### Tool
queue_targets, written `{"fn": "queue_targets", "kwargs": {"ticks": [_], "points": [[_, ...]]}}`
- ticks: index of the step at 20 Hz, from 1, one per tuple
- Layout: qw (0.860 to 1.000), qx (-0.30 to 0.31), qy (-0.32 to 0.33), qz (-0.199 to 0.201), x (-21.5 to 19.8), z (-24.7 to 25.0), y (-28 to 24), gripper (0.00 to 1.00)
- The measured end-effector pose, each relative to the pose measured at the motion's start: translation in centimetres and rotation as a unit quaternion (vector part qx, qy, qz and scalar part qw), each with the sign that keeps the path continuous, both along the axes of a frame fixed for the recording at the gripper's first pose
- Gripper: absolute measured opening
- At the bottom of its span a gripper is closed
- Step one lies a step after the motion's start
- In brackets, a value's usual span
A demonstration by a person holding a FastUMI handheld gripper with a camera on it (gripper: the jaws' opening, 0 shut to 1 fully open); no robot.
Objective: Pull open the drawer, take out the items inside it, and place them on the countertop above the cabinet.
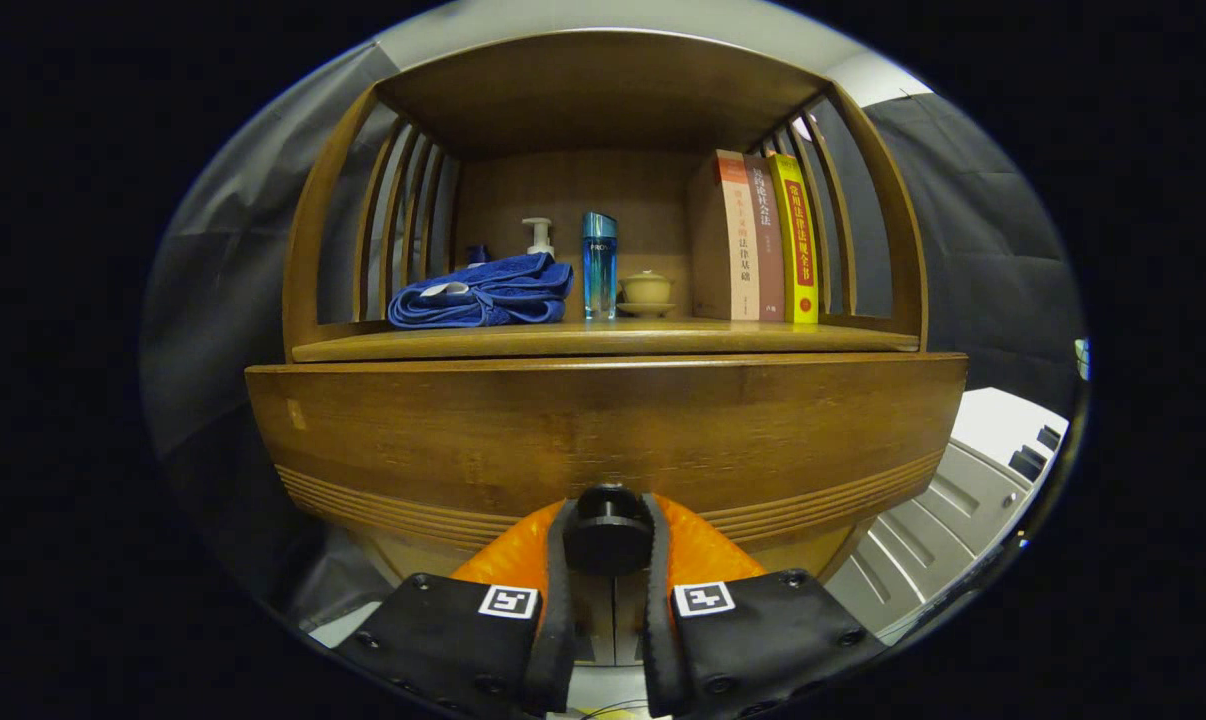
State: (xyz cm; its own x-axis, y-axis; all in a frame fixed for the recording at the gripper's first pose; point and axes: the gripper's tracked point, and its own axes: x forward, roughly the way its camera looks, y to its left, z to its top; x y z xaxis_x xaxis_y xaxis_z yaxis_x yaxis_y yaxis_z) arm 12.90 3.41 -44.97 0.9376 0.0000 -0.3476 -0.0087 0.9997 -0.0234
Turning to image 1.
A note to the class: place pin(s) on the tall blue glass bottle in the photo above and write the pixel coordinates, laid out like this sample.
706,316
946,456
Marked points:
599,270

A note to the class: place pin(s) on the blue folded towel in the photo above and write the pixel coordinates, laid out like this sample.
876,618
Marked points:
503,290

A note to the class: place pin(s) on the wooden cabinet door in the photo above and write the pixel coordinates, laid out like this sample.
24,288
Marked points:
630,620
595,620

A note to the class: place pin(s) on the wooden countertop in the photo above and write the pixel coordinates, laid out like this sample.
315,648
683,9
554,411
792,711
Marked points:
613,338

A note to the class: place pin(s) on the brown book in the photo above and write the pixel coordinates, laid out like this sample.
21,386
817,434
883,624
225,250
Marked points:
768,260

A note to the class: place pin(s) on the small black object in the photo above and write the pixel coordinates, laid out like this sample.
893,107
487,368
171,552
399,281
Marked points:
1035,455

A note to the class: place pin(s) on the white pump bottle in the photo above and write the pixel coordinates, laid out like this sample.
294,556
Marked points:
538,240

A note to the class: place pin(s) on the small white blue-capped bottle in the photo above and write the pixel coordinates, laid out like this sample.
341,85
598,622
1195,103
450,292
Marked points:
477,255

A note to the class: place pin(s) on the yellow book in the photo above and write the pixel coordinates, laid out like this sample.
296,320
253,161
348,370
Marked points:
795,250

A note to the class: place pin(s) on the yellow lidded tea cup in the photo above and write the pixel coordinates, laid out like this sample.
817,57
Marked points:
647,290

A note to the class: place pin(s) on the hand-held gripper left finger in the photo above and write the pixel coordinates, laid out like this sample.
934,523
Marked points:
561,620

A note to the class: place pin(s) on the white and orange book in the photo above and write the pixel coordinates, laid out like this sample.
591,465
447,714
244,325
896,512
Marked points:
738,250

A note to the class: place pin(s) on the white side table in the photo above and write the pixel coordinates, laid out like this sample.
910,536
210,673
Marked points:
1003,425

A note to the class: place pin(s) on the wooden drawer with black knob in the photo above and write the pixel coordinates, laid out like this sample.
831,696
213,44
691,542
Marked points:
563,430

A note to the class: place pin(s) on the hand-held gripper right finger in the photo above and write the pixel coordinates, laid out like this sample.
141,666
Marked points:
661,630

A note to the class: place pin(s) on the wooden cabinet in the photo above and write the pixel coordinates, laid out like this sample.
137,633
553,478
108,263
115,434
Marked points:
583,90

